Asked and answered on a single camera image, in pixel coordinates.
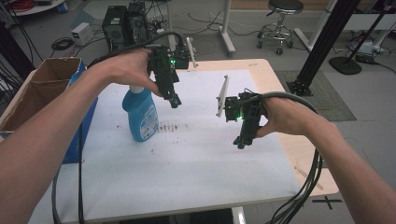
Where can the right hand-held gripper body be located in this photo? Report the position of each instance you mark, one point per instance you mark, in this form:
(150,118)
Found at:
(250,109)

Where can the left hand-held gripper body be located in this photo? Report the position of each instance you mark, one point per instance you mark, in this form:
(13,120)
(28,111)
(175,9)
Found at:
(163,70)

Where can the blue spray bottle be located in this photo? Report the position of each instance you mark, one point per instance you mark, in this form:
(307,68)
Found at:
(141,115)

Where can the person's right hand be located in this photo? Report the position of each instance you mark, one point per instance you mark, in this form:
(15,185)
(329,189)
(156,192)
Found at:
(286,116)

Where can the person's left hand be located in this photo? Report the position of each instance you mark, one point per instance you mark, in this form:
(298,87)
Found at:
(124,68)

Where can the black computer tower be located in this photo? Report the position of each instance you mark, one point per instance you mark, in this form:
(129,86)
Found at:
(113,29)
(137,25)

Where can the light wooden table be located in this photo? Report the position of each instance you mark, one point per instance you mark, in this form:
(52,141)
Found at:
(299,146)

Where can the white table mat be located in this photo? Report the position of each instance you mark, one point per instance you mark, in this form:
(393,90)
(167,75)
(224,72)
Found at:
(193,168)

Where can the grey floor mat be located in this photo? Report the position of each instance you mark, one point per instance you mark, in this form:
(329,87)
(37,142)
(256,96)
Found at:
(323,99)

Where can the white desk leg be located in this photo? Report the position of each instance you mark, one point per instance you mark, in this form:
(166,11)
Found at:
(226,31)
(311,34)

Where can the black round stool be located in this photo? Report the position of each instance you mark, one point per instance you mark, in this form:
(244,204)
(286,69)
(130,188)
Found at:
(280,28)

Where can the small white device box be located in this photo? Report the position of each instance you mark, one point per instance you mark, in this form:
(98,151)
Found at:
(82,33)

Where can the black round-base stand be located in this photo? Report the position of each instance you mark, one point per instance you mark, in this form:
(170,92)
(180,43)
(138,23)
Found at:
(345,65)

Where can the grey power strip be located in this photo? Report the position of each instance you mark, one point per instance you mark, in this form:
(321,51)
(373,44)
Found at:
(364,51)

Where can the cardboard box with blue side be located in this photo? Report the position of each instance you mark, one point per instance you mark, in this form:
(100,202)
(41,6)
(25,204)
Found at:
(37,90)

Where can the white round table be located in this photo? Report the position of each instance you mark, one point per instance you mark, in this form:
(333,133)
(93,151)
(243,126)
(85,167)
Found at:
(43,7)

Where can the black aluminium frame post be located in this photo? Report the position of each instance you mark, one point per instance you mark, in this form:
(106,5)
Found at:
(323,46)

